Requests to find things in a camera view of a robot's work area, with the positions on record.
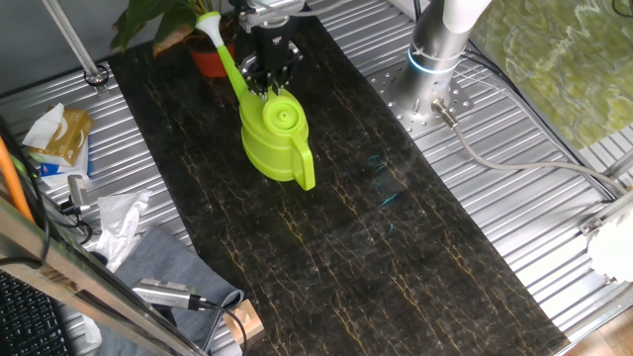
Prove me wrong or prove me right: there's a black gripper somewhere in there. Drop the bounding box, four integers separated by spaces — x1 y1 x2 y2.
236 19 304 103

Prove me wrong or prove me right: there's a green plastic watering can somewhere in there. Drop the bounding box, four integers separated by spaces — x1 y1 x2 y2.
195 11 317 192

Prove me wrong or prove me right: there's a red plant pot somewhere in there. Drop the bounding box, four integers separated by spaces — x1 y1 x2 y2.
189 42 236 79

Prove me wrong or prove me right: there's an anthurium plant with broad leaves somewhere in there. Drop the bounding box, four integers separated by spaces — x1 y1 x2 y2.
109 0 224 58

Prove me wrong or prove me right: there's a dark marbled table mat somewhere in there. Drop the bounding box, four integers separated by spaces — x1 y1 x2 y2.
107 9 570 356

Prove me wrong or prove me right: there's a silver support pole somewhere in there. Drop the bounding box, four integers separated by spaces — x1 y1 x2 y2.
42 0 110 95

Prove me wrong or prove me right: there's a crumpled white tissue paper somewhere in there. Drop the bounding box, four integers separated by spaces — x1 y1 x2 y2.
88 189 154 273

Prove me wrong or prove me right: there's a grey towel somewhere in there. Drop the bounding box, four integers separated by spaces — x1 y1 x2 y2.
96 225 246 356

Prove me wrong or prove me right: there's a yellow tissue box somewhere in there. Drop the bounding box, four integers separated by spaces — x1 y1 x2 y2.
23 102 95 167

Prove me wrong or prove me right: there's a blue and white box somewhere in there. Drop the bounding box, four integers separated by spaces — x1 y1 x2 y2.
29 137 93 189

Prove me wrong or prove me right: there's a wooden block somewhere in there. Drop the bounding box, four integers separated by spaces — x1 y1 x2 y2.
222 298 266 346

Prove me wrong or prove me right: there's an orange tube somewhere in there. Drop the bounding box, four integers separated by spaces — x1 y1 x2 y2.
0 135 36 223

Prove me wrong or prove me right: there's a green marbled sheet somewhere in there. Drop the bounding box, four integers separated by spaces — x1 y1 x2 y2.
467 0 633 152

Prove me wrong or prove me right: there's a black keyboard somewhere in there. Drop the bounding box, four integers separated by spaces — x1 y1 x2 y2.
0 269 70 356

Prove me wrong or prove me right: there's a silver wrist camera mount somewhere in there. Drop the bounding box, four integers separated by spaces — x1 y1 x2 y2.
236 0 308 34

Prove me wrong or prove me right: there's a small silver camera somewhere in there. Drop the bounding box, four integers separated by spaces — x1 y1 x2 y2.
66 174 93 217

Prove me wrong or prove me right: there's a silver finned camera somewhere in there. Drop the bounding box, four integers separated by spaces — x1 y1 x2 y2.
131 277 209 312

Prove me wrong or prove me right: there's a grey robot cable with connector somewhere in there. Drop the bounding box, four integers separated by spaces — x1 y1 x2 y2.
430 98 629 197

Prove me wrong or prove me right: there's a black camera cable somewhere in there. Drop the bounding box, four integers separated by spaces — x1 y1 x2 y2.
197 296 248 356

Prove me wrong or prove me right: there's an aluminium frame bar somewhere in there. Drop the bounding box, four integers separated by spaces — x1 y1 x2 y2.
0 197 209 356

